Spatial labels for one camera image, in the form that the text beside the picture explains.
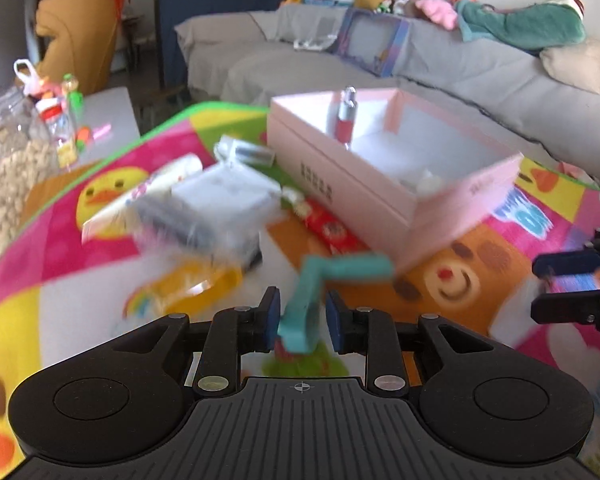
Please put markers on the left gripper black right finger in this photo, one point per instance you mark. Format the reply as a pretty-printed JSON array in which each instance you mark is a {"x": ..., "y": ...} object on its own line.
[{"x": 370, "y": 333}]

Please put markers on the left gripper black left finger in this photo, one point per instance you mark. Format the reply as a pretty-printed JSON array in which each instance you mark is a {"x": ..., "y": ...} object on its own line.
[{"x": 232, "y": 334}]

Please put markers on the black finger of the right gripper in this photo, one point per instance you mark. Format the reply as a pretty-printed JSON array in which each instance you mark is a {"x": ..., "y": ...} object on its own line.
[
  {"x": 584, "y": 261},
  {"x": 567, "y": 307}
]

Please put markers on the amber liquid bottle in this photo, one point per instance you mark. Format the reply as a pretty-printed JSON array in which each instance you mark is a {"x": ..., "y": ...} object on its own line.
[{"x": 190, "y": 288}]

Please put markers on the teal plastic handle tool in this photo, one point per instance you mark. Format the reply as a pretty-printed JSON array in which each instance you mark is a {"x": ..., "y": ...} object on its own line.
[{"x": 299, "y": 326}]

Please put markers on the clear plastic bag with item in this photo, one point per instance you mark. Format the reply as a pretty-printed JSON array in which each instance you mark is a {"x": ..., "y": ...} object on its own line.
[{"x": 163, "y": 221}]

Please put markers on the red snack packet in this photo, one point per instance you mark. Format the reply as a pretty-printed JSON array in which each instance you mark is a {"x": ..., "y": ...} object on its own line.
[{"x": 330, "y": 230}]

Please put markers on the white tube with pink print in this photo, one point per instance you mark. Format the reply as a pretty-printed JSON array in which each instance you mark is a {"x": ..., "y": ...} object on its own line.
[{"x": 114, "y": 217}]

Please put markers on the pink cardboard box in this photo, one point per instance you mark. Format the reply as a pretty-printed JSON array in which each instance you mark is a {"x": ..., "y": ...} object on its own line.
[{"x": 412, "y": 178}]

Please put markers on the colourful cartoon play mat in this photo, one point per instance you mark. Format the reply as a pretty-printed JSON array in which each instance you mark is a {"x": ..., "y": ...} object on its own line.
[{"x": 60, "y": 296}]

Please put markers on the beige cushion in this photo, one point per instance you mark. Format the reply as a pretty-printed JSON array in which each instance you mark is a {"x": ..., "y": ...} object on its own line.
[{"x": 577, "y": 65}]

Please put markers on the silver cylindrical battery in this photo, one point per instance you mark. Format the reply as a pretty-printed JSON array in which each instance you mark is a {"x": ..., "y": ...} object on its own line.
[{"x": 236, "y": 150}]

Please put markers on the red lipstick tube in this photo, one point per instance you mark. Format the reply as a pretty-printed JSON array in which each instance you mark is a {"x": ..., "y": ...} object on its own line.
[{"x": 348, "y": 105}]

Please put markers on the teal plush toy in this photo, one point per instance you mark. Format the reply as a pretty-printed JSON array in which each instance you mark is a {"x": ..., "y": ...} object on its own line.
[{"x": 549, "y": 24}]

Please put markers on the small jar with red lid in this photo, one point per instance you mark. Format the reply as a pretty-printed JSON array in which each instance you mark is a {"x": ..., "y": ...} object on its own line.
[{"x": 60, "y": 126}]

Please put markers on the grey fabric sofa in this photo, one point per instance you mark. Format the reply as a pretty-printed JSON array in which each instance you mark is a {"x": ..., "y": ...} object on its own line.
[{"x": 504, "y": 92}]

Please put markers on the glass jar of peanuts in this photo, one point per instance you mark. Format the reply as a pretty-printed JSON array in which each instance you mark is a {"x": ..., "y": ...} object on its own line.
[{"x": 27, "y": 157}]

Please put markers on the pink plush toy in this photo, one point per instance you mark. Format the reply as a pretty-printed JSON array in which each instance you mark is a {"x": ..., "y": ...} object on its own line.
[{"x": 439, "y": 12}]

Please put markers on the green toy bottle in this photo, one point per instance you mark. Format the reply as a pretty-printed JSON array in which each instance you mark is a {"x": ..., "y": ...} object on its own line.
[{"x": 74, "y": 98}]

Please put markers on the dark blue aquarium cabinet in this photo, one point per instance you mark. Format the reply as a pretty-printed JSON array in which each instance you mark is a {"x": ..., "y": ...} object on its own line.
[{"x": 183, "y": 25}]

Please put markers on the yellow armchair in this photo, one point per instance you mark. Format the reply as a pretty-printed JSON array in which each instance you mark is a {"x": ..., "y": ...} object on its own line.
[{"x": 83, "y": 35}]

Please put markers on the purple picture frame box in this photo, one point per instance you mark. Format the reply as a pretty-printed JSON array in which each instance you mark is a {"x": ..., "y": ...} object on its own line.
[{"x": 372, "y": 41}]

